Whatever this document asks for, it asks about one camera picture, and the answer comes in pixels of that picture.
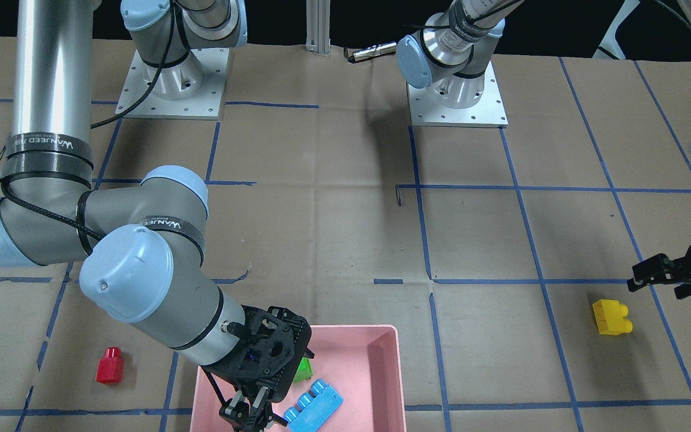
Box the yellow toy block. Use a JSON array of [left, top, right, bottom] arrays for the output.
[[592, 299, 633, 335]]

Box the pink plastic box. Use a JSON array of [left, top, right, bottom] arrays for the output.
[[190, 325, 407, 432]]

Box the blue toy block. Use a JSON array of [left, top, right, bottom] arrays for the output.
[[283, 379, 344, 431]]

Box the aluminium frame post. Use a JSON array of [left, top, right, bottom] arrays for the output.
[[305, 0, 331, 56]]

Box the green toy block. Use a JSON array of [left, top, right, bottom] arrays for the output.
[[293, 356, 314, 383]]

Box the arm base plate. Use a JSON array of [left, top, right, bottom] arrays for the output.
[[406, 63, 509, 128], [127, 47, 230, 121]]

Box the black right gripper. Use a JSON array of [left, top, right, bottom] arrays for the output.
[[206, 305, 313, 431]]

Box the red toy block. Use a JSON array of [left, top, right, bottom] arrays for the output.
[[94, 346, 124, 385]]

